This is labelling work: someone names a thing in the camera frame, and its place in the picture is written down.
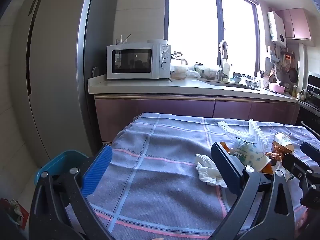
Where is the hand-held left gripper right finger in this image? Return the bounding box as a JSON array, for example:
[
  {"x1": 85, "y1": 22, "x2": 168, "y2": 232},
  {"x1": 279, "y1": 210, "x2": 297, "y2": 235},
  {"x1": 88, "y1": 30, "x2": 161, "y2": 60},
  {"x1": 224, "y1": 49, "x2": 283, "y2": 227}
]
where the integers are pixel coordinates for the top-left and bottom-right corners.
[{"x1": 211, "y1": 142, "x2": 295, "y2": 240}]

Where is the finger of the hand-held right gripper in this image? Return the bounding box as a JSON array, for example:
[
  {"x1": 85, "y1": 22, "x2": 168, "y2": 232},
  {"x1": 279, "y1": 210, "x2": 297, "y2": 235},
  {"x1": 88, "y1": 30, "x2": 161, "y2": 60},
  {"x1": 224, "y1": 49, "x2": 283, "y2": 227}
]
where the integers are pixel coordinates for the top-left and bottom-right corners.
[
  {"x1": 301, "y1": 141, "x2": 320, "y2": 162},
  {"x1": 282, "y1": 152, "x2": 314, "y2": 182}
]

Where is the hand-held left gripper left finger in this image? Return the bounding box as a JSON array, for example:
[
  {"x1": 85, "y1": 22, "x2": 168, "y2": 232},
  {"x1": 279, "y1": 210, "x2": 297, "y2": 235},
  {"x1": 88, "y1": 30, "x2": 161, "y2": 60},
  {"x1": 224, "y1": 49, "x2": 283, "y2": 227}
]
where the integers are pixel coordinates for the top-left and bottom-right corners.
[{"x1": 29, "y1": 144, "x2": 115, "y2": 240}]

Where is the white tissue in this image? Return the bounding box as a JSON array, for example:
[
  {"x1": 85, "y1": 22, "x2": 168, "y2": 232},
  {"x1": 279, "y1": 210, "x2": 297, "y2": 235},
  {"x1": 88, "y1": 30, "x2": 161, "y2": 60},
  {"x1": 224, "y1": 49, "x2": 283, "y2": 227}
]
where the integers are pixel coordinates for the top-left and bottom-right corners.
[{"x1": 195, "y1": 154, "x2": 228, "y2": 188}]

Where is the green white plastic wrapper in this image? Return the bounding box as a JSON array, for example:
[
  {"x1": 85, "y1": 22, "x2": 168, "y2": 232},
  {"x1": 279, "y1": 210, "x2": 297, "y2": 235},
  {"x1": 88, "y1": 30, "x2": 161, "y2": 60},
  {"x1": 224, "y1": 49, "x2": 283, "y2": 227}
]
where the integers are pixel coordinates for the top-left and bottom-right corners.
[{"x1": 229, "y1": 137, "x2": 253, "y2": 161}]

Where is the copper foil wrapper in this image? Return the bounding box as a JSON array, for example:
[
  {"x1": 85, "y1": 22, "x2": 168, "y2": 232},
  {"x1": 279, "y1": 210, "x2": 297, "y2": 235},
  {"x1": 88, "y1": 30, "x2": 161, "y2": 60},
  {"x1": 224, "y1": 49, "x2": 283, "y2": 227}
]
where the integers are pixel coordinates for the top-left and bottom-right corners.
[{"x1": 264, "y1": 141, "x2": 288, "y2": 166}]

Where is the beige paper cup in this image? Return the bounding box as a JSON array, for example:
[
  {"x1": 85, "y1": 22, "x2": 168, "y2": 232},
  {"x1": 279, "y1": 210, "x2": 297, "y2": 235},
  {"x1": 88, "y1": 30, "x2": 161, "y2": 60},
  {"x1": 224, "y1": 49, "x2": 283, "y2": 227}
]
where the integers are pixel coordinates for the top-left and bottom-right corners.
[{"x1": 274, "y1": 132, "x2": 295, "y2": 153}]

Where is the white dotted paper cup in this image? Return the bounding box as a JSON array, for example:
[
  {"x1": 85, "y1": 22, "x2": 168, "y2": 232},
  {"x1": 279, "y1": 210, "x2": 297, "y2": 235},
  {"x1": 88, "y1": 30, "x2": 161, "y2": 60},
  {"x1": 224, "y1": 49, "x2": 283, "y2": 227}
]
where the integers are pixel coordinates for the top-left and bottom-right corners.
[{"x1": 246, "y1": 150, "x2": 272, "y2": 173}]

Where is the teal plastic bin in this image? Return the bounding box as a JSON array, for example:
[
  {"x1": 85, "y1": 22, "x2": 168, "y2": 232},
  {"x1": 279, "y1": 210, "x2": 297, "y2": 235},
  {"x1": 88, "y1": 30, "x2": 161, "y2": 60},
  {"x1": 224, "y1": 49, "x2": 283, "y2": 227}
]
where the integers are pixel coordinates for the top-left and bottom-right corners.
[{"x1": 34, "y1": 150, "x2": 91, "y2": 188}]

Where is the white foam fruit net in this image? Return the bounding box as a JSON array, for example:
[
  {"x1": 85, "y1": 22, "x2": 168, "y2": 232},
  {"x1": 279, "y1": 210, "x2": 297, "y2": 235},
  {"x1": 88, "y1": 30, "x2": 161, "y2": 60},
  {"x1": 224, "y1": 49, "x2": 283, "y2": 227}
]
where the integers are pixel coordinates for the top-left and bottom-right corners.
[{"x1": 217, "y1": 119, "x2": 270, "y2": 153}]

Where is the person's right hand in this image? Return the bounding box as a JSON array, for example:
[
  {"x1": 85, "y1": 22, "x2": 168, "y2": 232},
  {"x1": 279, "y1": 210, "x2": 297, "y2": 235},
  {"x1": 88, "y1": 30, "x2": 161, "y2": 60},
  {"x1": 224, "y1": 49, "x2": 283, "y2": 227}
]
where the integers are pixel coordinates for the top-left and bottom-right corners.
[{"x1": 296, "y1": 211, "x2": 310, "y2": 233}]

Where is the black built-in oven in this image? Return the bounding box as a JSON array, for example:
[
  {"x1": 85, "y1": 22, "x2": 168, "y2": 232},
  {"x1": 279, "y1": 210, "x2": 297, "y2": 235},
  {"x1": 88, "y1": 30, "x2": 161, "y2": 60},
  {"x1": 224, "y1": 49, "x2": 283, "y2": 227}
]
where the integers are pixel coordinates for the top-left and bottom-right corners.
[{"x1": 299, "y1": 71, "x2": 320, "y2": 140}]

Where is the purple plaid cloth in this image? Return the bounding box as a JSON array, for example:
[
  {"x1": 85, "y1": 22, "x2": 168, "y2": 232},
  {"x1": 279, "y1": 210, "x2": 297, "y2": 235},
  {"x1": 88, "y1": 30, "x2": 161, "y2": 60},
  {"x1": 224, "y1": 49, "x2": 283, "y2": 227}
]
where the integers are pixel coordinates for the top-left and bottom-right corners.
[{"x1": 64, "y1": 112, "x2": 320, "y2": 240}]

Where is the pink bowl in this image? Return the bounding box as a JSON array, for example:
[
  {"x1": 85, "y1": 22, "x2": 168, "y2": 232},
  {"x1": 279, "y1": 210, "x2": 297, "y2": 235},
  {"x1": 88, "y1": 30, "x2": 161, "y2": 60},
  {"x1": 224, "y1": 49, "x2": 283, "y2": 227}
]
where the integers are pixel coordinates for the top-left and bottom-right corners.
[{"x1": 269, "y1": 83, "x2": 286, "y2": 93}]

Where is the purple base cabinet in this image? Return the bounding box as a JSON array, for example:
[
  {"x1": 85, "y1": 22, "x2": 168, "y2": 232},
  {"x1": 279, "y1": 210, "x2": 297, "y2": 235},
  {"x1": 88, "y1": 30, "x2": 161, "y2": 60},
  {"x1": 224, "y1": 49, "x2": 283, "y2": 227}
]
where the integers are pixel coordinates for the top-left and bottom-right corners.
[{"x1": 94, "y1": 94, "x2": 300, "y2": 144}]

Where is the black frying pan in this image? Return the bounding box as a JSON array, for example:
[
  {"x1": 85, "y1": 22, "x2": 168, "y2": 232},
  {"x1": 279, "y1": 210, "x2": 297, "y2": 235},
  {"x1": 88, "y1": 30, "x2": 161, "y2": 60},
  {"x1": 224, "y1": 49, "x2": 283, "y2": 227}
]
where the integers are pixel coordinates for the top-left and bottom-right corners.
[{"x1": 289, "y1": 67, "x2": 299, "y2": 84}]

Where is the red paper bag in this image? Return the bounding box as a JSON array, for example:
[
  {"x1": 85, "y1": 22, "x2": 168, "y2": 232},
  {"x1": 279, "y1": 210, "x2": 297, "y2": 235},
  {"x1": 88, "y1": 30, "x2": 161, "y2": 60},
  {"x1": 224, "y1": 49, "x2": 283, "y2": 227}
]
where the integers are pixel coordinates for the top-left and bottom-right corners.
[{"x1": 0, "y1": 197, "x2": 30, "y2": 231}]

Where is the white kitchen countertop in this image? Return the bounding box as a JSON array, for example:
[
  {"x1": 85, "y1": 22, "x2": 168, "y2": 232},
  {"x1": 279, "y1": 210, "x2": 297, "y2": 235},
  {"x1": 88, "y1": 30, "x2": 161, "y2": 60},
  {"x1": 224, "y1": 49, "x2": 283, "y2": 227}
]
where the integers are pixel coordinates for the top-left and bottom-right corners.
[{"x1": 87, "y1": 74, "x2": 298, "y2": 103}]

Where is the brown filled glass jar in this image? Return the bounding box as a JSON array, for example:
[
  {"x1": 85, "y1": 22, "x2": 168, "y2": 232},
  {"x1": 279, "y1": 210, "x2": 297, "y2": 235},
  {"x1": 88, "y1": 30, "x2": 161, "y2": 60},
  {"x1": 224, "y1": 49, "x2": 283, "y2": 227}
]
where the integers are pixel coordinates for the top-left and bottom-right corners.
[{"x1": 204, "y1": 66, "x2": 218, "y2": 79}]

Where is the white dish soap bottle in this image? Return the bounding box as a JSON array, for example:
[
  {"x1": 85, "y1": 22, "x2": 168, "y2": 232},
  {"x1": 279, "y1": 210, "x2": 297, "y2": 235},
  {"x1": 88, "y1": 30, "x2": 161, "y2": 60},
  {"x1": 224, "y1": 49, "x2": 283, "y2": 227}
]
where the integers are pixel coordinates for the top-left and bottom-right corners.
[{"x1": 223, "y1": 60, "x2": 231, "y2": 82}]

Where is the grey refrigerator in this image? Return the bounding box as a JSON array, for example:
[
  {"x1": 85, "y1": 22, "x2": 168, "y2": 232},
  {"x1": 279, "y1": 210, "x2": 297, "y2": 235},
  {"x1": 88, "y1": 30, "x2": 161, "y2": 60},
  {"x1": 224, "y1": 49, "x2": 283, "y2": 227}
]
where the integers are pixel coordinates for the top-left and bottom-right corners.
[{"x1": 9, "y1": 0, "x2": 119, "y2": 168}]

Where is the glass container with lid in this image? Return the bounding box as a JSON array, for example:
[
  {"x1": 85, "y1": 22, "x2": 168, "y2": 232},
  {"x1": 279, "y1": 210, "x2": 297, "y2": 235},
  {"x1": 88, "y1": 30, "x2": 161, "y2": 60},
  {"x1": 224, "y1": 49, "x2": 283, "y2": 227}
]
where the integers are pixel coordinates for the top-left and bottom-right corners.
[{"x1": 171, "y1": 58, "x2": 189, "y2": 80}]

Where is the white microwave oven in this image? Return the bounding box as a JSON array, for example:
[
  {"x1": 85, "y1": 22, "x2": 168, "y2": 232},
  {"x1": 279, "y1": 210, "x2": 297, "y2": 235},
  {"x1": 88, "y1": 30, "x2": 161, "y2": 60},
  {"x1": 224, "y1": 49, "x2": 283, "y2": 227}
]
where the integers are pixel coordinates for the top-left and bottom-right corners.
[{"x1": 106, "y1": 41, "x2": 172, "y2": 80}]

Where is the steel kitchen faucet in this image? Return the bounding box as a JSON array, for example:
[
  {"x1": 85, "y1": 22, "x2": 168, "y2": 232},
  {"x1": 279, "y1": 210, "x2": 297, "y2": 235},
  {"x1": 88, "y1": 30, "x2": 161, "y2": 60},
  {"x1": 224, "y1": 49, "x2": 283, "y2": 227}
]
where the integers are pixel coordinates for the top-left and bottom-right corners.
[{"x1": 217, "y1": 41, "x2": 229, "y2": 81}]

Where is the white water heater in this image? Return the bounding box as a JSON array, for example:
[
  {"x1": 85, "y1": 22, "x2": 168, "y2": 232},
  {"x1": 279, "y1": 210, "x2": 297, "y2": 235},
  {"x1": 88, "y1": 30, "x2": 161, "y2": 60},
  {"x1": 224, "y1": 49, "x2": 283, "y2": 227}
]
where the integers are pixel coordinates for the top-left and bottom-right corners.
[{"x1": 267, "y1": 10, "x2": 287, "y2": 48}]

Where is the kitchen window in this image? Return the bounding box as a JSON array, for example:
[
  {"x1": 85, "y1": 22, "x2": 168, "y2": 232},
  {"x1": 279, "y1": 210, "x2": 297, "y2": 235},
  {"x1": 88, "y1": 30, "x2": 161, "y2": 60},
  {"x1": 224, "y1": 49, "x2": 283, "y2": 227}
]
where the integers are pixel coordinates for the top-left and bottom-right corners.
[{"x1": 165, "y1": 0, "x2": 260, "y2": 76}]

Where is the grey wall rack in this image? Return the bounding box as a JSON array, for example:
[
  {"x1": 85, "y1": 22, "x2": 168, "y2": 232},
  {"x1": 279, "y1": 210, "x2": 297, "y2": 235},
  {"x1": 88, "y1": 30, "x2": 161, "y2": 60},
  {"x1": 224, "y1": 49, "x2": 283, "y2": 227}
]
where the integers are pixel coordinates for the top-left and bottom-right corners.
[{"x1": 265, "y1": 46, "x2": 281, "y2": 63}]

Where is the pink wall cabinet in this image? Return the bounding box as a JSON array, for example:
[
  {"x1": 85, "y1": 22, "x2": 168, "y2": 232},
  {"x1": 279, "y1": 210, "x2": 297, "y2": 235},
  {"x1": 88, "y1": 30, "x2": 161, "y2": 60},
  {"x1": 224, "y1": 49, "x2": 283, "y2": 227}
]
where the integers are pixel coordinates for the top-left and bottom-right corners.
[{"x1": 275, "y1": 8, "x2": 312, "y2": 41}]

